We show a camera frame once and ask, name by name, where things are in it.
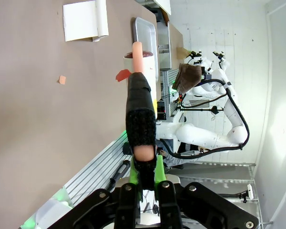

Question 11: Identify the white camera on stand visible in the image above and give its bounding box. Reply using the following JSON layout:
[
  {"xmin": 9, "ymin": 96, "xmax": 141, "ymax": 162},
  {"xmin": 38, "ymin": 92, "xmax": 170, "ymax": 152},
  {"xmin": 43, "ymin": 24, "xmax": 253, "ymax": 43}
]
[{"xmin": 246, "ymin": 183, "xmax": 255, "ymax": 200}]

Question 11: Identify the brown cloth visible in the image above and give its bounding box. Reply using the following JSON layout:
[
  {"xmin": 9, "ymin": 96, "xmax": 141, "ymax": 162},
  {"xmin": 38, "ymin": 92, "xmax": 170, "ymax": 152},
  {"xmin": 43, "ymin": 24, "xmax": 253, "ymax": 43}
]
[{"xmin": 172, "ymin": 62, "xmax": 204, "ymax": 94}]

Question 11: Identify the lint roller with black handle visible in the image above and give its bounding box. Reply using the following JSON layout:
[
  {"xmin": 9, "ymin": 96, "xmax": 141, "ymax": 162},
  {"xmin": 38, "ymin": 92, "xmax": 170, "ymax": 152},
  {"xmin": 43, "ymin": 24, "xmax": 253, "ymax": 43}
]
[{"xmin": 123, "ymin": 41, "xmax": 159, "ymax": 191}]

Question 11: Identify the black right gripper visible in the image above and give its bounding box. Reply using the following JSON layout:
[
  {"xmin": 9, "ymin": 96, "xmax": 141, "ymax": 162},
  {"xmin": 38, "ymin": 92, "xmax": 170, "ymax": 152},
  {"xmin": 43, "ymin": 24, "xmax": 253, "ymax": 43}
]
[{"xmin": 172, "ymin": 65, "xmax": 213, "ymax": 91}]

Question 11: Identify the white lint roller stand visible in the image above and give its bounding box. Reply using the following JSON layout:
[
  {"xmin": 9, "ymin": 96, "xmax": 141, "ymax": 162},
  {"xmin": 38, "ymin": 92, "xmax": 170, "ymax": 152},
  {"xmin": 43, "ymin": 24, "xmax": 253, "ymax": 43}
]
[{"xmin": 62, "ymin": 0, "xmax": 110, "ymax": 43}]

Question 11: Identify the person in grey jacket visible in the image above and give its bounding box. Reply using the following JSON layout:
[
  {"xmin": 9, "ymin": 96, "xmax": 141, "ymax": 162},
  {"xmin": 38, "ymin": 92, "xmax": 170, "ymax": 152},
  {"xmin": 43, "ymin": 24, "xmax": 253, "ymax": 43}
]
[{"xmin": 157, "ymin": 139, "xmax": 207, "ymax": 170}]

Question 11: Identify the grey metal rack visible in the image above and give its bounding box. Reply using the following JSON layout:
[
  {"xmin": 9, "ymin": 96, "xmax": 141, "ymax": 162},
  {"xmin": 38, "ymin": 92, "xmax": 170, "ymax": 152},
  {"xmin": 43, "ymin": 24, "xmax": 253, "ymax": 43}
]
[{"xmin": 177, "ymin": 161, "xmax": 264, "ymax": 229}]

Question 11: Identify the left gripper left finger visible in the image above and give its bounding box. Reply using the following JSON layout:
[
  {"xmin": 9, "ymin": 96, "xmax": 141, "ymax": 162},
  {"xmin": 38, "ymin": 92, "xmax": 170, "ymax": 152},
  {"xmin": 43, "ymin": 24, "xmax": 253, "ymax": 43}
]
[{"xmin": 47, "ymin": 156, "xmax": 142, "ymax": 229}]

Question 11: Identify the black tool handle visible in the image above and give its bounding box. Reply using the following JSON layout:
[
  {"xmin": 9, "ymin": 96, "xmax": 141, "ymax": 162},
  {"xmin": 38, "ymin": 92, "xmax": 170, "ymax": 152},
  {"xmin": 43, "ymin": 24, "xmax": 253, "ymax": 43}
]
[{"xmin": 109, "ymin": 159, "xmax": 132, "ymax": 193}]

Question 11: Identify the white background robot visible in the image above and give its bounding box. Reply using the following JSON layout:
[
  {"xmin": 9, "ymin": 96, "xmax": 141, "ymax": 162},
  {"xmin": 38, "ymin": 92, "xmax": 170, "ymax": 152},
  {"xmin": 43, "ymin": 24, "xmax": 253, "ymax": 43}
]
[{"xmin": 186, "ymin": 49, "xmax": 231, "ymax": 72}]

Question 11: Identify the silver metal tray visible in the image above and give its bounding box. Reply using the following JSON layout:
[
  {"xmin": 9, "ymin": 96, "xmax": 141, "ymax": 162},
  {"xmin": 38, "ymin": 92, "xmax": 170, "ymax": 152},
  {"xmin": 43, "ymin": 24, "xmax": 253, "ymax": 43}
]
[{"xmin": 132, "ymin": 16, "xmax": 158, "ymax": 72}]

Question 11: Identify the red paper scrap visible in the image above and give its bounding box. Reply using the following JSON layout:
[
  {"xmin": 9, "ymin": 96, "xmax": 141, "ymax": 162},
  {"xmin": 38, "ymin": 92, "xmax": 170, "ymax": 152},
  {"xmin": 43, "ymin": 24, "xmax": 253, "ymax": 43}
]
[{"xmin": 115, "ymin": 69, "xmax": 132, "ymax": 83}]

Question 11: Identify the aluminium profile frame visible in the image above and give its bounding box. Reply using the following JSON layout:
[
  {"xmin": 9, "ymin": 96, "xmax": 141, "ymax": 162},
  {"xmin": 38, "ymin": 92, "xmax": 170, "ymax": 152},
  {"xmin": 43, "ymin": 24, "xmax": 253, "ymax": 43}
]
[{"xmin": 63, "ymin": 136, "xmax": 135, "ymax": 209}]

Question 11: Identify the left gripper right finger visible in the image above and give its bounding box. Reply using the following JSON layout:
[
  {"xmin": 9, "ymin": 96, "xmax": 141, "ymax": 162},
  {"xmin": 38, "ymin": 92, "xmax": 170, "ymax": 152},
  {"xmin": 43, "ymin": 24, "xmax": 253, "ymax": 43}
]
[{"xmin": 154, "ymin": 154, "xmax": 260, "ymax": 229}]

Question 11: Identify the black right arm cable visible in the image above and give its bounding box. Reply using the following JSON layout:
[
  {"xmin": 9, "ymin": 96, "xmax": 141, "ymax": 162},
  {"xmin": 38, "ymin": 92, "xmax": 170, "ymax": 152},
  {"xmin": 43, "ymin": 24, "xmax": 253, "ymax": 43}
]
[{"xmin": 165, "ymin": 78, "xmax": 250, "ymax": 160}]

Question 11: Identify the black electronics box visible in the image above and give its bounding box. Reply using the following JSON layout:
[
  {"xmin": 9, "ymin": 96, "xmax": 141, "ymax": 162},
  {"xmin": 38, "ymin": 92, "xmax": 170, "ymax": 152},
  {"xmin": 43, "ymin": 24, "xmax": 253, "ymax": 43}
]
[{"xmin": 156, "ymin": 100, "xmax": 168, "ymax": 120}]

